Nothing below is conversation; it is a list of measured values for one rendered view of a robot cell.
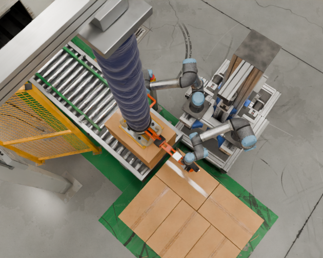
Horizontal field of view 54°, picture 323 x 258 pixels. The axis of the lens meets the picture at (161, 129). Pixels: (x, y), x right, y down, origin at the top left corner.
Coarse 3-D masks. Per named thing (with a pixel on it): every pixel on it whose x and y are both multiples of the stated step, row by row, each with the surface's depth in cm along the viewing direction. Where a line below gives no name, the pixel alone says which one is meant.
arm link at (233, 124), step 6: (228, 120) 252; (234, 120) 248; (240, 120) 246; (246, 120) 247; (216, 126) 253; (222, 126) 251; (228, 126) 249; (234, 126) 248; (240, 126) 245; (204, 132) 255; (210, 132) 253; (216, 132) 252; (222, 132) 252; (192, 138) 256; (198, 138) 255; (204, 138) 254; (210, 138) 255; (192, 144) 257; (198, 144) 254
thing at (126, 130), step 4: (124, 120) 309; (120, 124) 307; (120, 128) 307; (124, 128) 305; (128, 128) 303; (128, 132) 304; (132, 136) 303; (140, 136) 303; (144, 136) 303; (136, 140) 302; (140, 140) 302; (148, 140) 302; (140, 144) 301; (144, 148) 300
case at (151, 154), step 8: (120, 112) 313; (112, 120) 310; (160, 120) 309; (112, 128) 308; (168, 128) 306; (120, 136) 306; (128, 136) 305; (168, 136) 304; (128, 144) 303; (136, 144) 303; (152, 144) 303; (136, 152) 301; (144, 152) 301; (152, 152) 300; (160, 152) 310; (144, 160) 309; (152, 160) 303
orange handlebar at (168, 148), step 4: (148, 96) 302; (152, 100) 301; (152, 104) 299; (148, 128) 293; (152, 132) 292; (152, 136) 291; (168, 144) 288; (164, 148) 287; (168, 148) 286; (172, 148) 287; (168, 152) 285
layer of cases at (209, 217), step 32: (160, 192) 342; (192, 192) 341; (224, 192) 341; (128, 224) 334; (192, 224) 332; (224, 224) 332; (256, 224) 331; (160, 256) 324; (192, 256) 324; (224, 256) 323
